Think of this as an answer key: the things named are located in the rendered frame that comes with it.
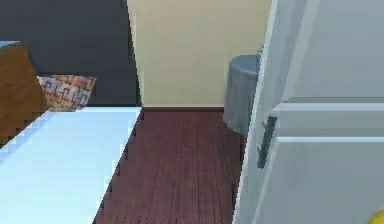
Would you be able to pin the grey round bin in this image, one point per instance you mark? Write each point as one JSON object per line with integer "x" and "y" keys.
{"x": 240, "y": 93}

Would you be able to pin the patterned pink pillow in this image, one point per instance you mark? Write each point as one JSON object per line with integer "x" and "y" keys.
{"x": 66, "y": 92}

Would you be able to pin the white room door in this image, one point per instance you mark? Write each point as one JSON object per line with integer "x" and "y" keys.
{"x": 320, "y": 66}

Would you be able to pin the brown wooden cupboard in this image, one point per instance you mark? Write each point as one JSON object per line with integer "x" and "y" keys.
{"x": 16, "y": 93}

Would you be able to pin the yellow round object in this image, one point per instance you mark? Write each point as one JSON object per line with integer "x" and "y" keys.
{"x": 378, "y": 218}

